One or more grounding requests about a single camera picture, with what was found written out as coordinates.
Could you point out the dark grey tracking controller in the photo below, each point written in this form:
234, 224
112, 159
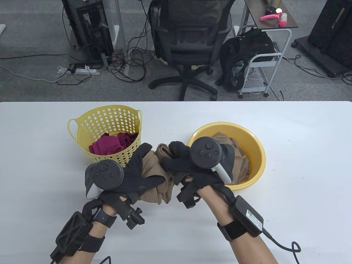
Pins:
107, 173
205, 152

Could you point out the person's left hand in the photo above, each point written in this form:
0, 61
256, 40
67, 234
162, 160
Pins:
132, 181

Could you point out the maroon shorts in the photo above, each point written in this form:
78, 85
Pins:
107, 144

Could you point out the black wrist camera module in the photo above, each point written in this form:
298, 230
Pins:
188, 196
134, 218

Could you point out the person's left forearm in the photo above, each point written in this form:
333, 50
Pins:
95, 231

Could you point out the person's right forearm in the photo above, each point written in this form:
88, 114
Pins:
217, 209

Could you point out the yellow plastic basin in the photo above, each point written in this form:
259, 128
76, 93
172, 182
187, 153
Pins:
258, 159

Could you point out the white cart with brown top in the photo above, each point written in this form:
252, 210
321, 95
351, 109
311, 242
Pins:
275, 24

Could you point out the black rolling stand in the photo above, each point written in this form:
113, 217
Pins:
330, 33

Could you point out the pink plastic gadget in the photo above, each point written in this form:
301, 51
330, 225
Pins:
271, 18

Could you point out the person's right hand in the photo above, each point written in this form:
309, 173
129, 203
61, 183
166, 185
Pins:
181, 165

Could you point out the black backpack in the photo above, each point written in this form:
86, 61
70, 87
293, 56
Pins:
244, 49

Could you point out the black power pack box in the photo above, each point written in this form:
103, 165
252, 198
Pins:
247, 216

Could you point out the yellow perforated plastic basket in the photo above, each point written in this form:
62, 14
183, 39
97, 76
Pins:
110, 115

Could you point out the black mesh forearm pack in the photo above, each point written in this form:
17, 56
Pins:
70, 236

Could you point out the black office chair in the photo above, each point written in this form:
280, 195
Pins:
189, 44

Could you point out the white power strip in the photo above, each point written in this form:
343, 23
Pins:
82, 71

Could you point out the black wrist band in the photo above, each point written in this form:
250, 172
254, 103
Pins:
106, 218

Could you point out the black computer tower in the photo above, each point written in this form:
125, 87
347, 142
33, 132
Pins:
88, 27

